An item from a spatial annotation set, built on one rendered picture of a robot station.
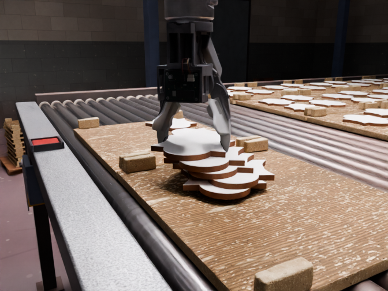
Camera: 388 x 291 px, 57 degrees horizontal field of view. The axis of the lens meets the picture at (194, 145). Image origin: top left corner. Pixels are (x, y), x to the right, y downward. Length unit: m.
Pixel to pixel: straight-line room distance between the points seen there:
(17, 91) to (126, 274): 5.55
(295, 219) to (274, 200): 0.06
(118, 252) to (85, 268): 0.05
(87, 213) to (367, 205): 0.41
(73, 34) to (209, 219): 5.67
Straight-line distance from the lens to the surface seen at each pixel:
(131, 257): 0.45
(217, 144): 0.61
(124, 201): 0.59
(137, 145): 0.84
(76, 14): 6.10
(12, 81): 5.89
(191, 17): 0.54
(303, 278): 0.36
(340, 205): 0.56
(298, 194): 0.58
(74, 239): 0.51
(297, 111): 1.32
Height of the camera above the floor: 1.16
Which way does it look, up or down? 15 degrees down
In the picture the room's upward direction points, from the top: straight up
